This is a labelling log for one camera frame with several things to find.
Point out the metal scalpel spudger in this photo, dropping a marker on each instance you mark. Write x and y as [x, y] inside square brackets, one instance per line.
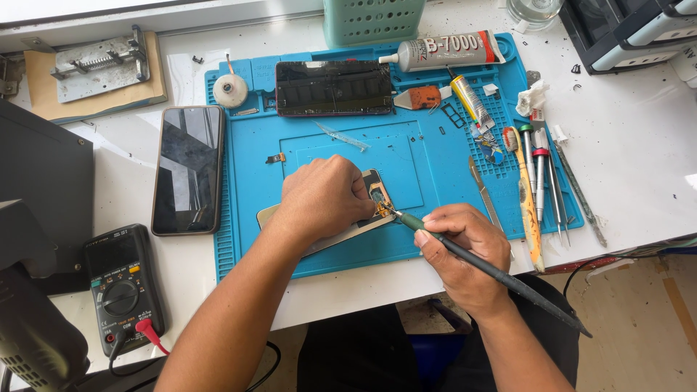
[482, 188]

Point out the clear plastic film strip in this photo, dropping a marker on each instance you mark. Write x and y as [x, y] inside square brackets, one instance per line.
[343, 136]

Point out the small yellow glue tube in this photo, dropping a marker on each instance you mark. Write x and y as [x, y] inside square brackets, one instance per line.
[471, 103]

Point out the black storage rack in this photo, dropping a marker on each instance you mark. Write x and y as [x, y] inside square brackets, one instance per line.
[626, 38]

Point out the silver tweezers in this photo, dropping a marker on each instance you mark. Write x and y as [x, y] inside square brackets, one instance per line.
[554, 190]

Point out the brown cardboard board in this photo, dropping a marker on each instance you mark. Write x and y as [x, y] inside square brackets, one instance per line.
[147, 95]

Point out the dark phone with purple edge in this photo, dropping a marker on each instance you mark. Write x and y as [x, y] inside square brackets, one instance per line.
[333, 88]

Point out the small black clip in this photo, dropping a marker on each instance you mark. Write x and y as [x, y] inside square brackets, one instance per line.
[576, 68]
[197, 59]

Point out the clear glass jar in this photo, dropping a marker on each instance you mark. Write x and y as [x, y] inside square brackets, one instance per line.
[533, 12]

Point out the white round tape roll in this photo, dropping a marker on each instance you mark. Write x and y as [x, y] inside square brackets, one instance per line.
[230, 91]

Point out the worn yellow toothbrush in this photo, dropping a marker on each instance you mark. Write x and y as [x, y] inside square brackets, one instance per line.
[528, 212]

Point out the red multimeter probe plug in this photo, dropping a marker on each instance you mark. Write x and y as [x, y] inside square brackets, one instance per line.
[147, 329]

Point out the phone display assembly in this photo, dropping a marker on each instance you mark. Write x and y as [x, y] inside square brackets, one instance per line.
[373, 181]

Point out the black hot air station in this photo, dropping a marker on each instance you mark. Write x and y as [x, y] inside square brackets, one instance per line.
[32, 326]

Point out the mint green perforated basket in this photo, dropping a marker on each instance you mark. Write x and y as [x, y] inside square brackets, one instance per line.
[373, 22]

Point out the large grey glue tube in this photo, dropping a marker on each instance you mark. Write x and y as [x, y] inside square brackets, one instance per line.
[446, 52]

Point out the dark green soldering iron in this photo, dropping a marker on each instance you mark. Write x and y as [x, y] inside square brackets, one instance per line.
[544, 304]

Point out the blue silicone repair mat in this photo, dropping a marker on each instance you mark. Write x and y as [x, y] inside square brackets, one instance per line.
[435, 185]

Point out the black card tray frame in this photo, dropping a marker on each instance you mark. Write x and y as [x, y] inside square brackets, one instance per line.
[453, 115]

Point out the black metal box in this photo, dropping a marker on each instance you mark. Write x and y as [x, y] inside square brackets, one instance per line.
[43, 179]

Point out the grey utility blade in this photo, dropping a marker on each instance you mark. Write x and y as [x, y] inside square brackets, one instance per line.
[533, 76]

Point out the blue patterned opening pick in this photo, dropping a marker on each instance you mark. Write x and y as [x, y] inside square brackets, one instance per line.
[489, 148]

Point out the metal clamp fixture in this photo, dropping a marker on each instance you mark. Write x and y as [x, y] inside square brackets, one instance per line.
[98, 68]

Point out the person's black trousers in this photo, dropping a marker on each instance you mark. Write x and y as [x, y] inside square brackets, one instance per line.
[359, 354]

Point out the person's right hand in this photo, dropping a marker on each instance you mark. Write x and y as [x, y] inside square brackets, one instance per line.
[473, 261]

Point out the thin metal pry tool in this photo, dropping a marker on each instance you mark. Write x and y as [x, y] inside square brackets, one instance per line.
[577, 190]

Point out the black digital multimeter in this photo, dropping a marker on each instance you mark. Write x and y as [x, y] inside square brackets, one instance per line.
[122, 288]

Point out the red capped screwdriver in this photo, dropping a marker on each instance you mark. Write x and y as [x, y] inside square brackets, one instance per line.
[540, 179]

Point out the black phone in brown case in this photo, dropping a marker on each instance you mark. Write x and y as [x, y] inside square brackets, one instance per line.
[188, 171]

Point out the person's left hand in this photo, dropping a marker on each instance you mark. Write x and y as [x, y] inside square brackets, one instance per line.
[318, 199]

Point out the crumpled white tissue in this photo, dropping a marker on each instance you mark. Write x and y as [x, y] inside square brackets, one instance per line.
[531, 99]

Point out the green capped screwdriver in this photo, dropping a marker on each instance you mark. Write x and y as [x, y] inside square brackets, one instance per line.
[527, 150]

